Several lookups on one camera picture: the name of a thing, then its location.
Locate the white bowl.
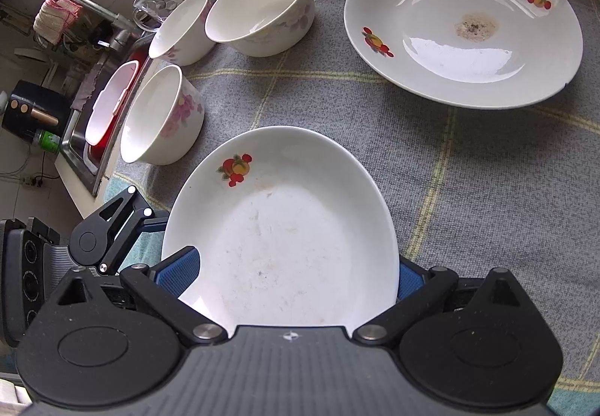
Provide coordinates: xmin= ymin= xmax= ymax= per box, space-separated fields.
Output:
xmin=205 ymin=0 xmax=315 ymax=58
xmin=148 ymin=0 xmax=216 ymax=67
xmin=120 ymin=65 xmax=206 ymax=166

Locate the white plate with stain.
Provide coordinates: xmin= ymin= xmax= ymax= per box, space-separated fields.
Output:
xmin=344 ymin=0 xmax=583 ymax=109

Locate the red wash basin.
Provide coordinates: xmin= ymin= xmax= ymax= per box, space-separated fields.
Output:
xmin=83 ymin=45 xmax=150 ymax=174

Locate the steel sink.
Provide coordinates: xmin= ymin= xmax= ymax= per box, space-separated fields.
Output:
xmin=59 ymin=31 xmax=153 ymax=196

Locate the white pink colander basket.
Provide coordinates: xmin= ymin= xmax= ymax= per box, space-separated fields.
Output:
xmin=84 ymin=60 xmax=140 ymax=147

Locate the grey checked towel mat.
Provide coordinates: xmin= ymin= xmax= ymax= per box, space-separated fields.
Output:
xmin=105 ymin=0 xmax=599 ymax=415

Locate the steel faucet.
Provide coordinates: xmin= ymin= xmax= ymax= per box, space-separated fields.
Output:
xmin=55 ymin=0 xmax=141 ymax=52

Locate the glass mug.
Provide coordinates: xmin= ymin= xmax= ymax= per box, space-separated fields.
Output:
xmin=132 ymin=0 xmax=185 ymax=33

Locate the pink rag on faucet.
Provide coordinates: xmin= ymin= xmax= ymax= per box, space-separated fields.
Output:
xmin=33 ymin=0 xmax=83 ymax=45

